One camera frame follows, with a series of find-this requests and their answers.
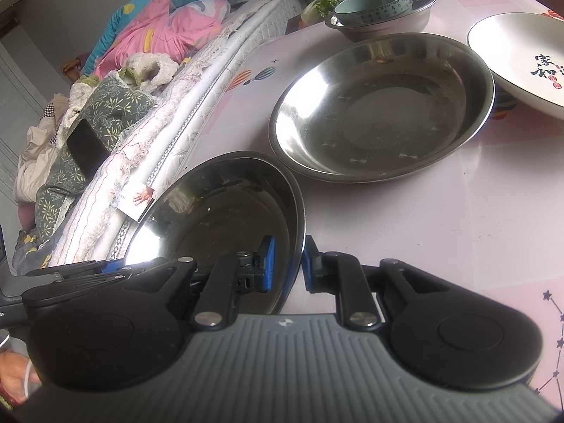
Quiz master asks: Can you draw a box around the pink balloon print tablecloth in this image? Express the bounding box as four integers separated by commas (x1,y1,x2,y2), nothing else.
145,0,564,406

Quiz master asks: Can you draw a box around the white quilted mattress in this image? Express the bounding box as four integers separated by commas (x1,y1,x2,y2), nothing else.
13,0,318,274

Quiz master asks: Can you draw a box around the white fluffy garment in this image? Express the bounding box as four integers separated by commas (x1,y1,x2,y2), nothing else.
68,52,179,98

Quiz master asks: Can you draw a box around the large stainless steel plate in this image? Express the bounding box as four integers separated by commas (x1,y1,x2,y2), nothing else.
124,151,307,315

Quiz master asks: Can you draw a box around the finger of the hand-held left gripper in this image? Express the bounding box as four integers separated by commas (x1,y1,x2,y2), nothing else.
25,259,129,283

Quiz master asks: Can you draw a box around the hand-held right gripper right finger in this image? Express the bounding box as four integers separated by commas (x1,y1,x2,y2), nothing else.
304,235,441,330

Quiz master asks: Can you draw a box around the black phone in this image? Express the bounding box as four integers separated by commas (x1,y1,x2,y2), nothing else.
65,119,116,180

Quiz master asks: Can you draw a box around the green floral pillow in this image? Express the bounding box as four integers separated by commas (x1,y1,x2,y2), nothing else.
34,76,158,234

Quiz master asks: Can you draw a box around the bok choy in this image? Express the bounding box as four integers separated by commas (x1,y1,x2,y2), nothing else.
301,0,341,26

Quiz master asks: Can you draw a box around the small white photo card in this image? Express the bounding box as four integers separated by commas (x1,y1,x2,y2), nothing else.
118,180,157,222

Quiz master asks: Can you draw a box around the beige clothes pile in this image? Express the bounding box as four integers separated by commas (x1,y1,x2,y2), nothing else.
13,92,84,206

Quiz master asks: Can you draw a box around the teal ceramic bowl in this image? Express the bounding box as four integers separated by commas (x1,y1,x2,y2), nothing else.
333,0,413,27

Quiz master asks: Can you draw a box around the medium stainless steel plate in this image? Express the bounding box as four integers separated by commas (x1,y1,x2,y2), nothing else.
269,32,496,183

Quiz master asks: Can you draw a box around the white ceramic plate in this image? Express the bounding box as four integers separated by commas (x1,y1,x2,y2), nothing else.
467,12,564,121

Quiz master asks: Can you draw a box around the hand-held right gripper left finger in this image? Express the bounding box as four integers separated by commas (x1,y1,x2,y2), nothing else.
124,235,277,332

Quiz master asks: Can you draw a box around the person's left hand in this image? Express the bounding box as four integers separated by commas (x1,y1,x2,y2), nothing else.
0,348,41,408

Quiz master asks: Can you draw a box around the pink and blue blanket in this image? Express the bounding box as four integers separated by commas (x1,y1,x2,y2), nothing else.
79,0,230,75

